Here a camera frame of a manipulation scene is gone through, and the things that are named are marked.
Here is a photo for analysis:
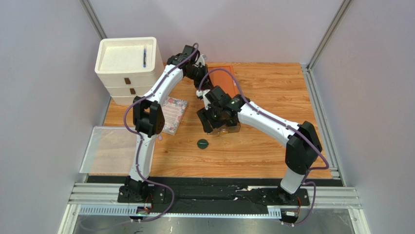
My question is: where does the white three-drawer cabinet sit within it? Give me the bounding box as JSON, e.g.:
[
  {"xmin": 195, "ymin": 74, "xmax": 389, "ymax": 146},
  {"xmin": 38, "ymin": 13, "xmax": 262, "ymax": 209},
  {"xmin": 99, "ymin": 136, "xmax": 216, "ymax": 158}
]
[{"xmin": 94, "ymin": 37, "xmax": 164, "ymax": 105}]

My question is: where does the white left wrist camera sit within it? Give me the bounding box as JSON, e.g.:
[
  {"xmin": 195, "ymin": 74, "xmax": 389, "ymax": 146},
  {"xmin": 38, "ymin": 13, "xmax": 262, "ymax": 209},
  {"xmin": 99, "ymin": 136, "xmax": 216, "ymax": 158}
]
[{"xmin": 195, "ymin": 54, "xmax": 207, "ymax": 66}]

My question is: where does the clear orange drawer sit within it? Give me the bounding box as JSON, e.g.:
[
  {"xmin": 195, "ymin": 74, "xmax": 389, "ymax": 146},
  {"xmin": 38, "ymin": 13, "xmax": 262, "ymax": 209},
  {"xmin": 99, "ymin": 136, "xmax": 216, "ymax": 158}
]
[{"xmin": 208, "ymin": 123, "xmax": 241, "ymax": 135}]

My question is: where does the aluminium frame rail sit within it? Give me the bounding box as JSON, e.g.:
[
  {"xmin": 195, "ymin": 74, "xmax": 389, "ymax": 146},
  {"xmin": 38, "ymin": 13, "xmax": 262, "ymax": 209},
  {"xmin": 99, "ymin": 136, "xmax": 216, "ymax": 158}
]
[{"xmin": 69, "ymin": 183, "xmax": 361, "ymax": 217}]

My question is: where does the orange drawer box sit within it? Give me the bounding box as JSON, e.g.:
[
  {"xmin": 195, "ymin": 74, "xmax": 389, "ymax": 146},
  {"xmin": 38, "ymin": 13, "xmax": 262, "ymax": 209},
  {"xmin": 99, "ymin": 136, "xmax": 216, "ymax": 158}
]
[{"xmin": 209, "ymin": 70, "xmax": 240, "ymax": 98}]

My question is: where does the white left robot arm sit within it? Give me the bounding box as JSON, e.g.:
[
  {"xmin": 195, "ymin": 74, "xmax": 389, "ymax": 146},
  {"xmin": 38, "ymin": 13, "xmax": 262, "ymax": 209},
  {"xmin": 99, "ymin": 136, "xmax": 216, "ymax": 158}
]
[{"xmin": 117, "ymin": 43, "xmax": 213, "ymax": 203}]

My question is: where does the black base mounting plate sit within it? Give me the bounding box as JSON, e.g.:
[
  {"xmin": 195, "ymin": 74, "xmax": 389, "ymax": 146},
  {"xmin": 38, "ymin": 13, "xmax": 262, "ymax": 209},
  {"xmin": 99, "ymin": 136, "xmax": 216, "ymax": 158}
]
[{"xmin": 117, "ymin": 185, "xmax": 312, "ymax": 207}]

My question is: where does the dark green round lid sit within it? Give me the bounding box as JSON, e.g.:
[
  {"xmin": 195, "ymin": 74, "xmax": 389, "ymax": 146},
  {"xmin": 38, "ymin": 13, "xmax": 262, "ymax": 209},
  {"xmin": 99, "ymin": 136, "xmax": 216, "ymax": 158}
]
[{"xmin": 197, "ymin": 139, "xmax": 209, "ymax": 150}]

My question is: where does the blue pen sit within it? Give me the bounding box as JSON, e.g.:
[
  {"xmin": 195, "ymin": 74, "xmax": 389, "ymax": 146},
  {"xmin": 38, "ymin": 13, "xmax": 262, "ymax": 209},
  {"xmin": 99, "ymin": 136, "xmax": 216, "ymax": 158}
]
[{"xmin": 143, "ymin": 48, "xmax": 147, "ymax": 68}]

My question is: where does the floral patterned booklet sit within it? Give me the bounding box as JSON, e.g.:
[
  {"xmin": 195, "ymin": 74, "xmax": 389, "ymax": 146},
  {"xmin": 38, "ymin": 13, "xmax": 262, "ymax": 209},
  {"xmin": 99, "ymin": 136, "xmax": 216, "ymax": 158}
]
[{"xmin": 162, "ymin": 97, "xmax": 188, "ymax": 135}]

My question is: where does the clear plastic sheet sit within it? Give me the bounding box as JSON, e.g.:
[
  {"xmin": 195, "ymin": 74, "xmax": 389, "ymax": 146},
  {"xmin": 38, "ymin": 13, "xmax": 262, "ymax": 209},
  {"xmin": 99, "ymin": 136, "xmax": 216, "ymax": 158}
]
[{"xmin": 80, "ymin": 126, "xmax": 140, "ymax": 176}]

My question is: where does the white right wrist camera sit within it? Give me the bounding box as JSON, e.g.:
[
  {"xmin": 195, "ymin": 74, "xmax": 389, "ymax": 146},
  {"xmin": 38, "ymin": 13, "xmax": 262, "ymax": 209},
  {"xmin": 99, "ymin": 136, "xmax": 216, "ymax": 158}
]
[{"xmin": 196, "ymin": 90, "xmax": 209, "ymax": 99}]

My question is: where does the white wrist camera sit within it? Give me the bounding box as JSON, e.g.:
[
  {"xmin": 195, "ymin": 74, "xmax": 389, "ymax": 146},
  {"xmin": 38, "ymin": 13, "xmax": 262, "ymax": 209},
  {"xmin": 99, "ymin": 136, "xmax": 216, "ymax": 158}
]
[
  {"xmin": 195, "ymin": 54, "xmax": 207, "ymax": 66},
  {"xmin": 196, "ymin": 90, "xmax": 209, "ymax": 99}
]

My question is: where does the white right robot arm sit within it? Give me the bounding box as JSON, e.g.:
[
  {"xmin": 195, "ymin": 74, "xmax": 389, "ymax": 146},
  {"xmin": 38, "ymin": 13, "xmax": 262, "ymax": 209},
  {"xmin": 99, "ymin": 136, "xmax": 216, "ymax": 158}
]
[{"xmin": 196, "ymin": 86, "xmax": 322, "ymax": 204}]

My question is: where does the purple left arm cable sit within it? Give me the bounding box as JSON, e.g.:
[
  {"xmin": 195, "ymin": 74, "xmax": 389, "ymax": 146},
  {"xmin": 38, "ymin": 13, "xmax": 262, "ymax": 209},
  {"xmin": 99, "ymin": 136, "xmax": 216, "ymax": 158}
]
[{"xmin": 124, "ymin": 42, "xmax": 200, "ymax": 223}]

